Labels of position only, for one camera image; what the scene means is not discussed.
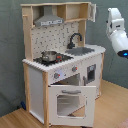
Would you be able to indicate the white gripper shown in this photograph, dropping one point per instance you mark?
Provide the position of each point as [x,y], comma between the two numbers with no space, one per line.
[115,21]

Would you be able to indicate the white microwave door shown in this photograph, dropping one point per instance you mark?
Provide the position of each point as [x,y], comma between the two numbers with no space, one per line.
[92,12]

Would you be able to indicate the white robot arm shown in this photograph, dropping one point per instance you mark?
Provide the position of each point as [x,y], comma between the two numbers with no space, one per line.
[116,32]

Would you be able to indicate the wooden toy kitchen unit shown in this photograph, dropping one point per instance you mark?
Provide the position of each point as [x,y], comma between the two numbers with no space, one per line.
[59,37]

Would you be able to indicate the grey toy sink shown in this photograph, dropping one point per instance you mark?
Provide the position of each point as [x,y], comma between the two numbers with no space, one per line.
[79,51]

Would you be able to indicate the white dishwasher cabinet door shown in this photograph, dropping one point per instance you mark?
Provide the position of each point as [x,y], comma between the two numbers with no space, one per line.
[91,72]

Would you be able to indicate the right red stove knob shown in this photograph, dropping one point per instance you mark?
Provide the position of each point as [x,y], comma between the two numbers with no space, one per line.
[74,69]

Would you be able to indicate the red stove knob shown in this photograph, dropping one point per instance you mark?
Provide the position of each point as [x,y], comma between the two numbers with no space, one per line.
[74,69]
[56,75]

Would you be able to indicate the black toy stovetop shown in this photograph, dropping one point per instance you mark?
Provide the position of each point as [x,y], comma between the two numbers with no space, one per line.
[57,59]

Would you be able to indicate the grey range hood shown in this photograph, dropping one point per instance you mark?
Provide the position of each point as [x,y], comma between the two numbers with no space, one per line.
[48,18]

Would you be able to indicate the silver toy pot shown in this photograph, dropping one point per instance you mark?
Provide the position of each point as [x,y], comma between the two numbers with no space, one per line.
[49,56]

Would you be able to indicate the left red stove knob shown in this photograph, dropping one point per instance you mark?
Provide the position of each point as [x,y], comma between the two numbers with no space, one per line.
[56,75]

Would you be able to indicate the white oven door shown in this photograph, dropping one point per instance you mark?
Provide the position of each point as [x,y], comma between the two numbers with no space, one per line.
[71,105]

